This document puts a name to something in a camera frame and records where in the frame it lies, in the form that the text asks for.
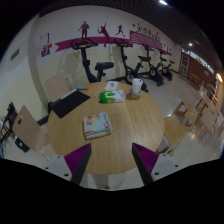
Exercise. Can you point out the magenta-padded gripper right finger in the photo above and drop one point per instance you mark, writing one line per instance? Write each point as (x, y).
(164, 165)

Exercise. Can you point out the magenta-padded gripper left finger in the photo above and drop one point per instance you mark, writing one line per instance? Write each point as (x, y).
(60, 165)

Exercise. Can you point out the white printed towel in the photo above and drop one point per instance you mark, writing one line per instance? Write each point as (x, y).
(97, 126)

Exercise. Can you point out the light wooden chair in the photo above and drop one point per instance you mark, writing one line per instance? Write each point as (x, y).
(173, 131)

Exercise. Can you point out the black waste bin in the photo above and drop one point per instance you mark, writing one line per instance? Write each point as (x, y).
(22, 145)

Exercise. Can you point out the black mouse pad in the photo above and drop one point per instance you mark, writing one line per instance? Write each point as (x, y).
(70, 104)

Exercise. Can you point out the group of wooden chairs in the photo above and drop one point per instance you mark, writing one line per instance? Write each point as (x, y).
(203, 113)

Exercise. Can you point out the black desk with clutter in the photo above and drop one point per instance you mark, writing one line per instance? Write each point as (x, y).
(7, 123)

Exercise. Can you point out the brown round coaster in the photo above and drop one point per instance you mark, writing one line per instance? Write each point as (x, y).
(132, 97)

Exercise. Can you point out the plain plywood chair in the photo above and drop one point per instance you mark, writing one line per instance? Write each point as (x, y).
(57, 87)

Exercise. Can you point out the blue and orange tube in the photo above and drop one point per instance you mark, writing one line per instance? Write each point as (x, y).
(82, 87)

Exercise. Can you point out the white paper cup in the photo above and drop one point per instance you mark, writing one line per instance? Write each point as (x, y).
(137, 86)

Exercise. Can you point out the green wet wipes pack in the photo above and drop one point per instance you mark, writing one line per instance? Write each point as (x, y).
(111, 96)

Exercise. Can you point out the white tissue pack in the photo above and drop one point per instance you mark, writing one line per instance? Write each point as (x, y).
(111, 86)

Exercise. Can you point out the ceiling light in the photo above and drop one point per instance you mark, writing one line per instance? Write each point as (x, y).
(190, 44)
(163, 2)

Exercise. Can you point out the purple wall poster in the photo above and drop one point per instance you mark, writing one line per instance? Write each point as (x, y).
(45, 52)

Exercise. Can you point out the grey wall vent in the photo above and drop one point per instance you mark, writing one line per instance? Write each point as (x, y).
(15, 55)

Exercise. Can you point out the orange wall sign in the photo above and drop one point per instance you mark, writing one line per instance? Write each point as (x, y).
(47, 46)

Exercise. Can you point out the white wall poster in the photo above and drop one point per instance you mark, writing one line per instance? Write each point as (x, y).
(45, 39)

